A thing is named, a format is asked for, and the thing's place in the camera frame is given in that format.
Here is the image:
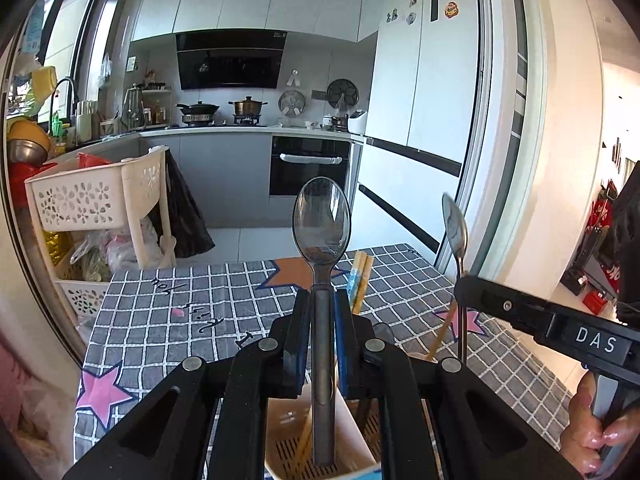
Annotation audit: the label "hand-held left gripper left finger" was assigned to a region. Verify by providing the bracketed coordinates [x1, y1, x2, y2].
[62, 287, 313, 480]

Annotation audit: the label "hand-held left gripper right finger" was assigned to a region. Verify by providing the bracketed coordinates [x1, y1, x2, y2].
[334, 287, 583, 480]

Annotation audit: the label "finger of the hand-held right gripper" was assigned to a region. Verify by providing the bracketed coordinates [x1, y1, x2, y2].
[454, 273, 557, 344]

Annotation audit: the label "light wooden chopstick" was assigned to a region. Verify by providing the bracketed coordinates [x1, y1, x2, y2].
[425, 297, 458, 362]
[292, 405, 315, 468]

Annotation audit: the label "shiny grey spoon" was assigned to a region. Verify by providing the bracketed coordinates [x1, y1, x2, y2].
[291, 176, 352, 467]
[441, 192, 470, 366]

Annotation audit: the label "white plastic utensil holder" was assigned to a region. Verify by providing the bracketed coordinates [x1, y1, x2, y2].
[264, 352, 431, 480]

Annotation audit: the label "person's right hand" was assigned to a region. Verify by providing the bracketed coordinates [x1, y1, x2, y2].
[559, 372, 640, 480]

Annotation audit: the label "grey checked star tablecloth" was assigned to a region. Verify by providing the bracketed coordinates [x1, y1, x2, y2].
[74, 244, 576, 466]

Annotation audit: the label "black built-in oven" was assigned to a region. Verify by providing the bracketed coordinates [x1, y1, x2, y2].
[269, 135, 352, 198]

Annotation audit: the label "black hanging bag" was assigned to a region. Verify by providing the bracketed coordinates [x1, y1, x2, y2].
[147, 149, 216, 259]

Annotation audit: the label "grey kitchen base cabinet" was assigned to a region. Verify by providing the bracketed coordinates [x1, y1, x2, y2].
[65, 127, 366, 231]

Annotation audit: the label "plastic bag of vegetables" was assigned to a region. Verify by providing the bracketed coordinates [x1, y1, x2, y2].
[70, 230, 166, 281]

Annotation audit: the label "white refrigerator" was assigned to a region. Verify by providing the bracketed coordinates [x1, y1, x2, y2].
[350, 0, 493, 266]

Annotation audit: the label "silver round steamer rack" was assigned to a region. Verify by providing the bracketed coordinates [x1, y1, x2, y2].
[278, 90, 305, 116]

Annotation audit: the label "steel cooking pot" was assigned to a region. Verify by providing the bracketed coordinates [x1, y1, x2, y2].
[229, 96, 267, 118]

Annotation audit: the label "black wok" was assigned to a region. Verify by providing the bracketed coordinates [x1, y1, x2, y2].
[176, 101, 221, 123]

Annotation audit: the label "white plastic storage cart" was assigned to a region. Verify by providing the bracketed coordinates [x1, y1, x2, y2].
[25, 146, 177, 318]

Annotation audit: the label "white spice rack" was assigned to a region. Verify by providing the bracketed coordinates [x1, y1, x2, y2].
[142, 82, 173, 126]

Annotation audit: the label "glass kettle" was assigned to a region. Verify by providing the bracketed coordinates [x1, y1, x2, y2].
[121, 86, 147, 133]

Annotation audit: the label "black range hood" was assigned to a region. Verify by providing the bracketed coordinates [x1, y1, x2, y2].
[175, 30, 288, 91]

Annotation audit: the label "white utensil canister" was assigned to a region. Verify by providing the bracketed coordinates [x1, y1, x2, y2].
[75, 101, 98, 141]

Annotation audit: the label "red plastic basin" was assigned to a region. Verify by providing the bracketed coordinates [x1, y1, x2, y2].
[9, 161, 58, 208]

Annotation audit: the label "steel basin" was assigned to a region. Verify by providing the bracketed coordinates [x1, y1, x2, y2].
[6, 139, 48, 166]

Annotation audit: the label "yellow basin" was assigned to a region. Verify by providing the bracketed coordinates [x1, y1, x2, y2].
[6, 119, 53, 153]

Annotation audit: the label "white upper kitchen cabinets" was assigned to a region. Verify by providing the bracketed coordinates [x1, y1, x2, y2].
[131, 0, 381, 43]

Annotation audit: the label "black kitchen faucet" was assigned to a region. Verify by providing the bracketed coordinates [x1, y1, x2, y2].
[50, 77, 81, 126]

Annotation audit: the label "kitchen window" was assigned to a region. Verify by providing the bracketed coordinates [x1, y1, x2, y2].
[15, 0, 108, 106]

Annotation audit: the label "blue printed bag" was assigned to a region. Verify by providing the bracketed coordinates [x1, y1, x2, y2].
[22, 5, 46, 56]

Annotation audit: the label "dark round wall rack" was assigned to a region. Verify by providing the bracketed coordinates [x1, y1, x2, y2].
[327, 78, 360, 109]

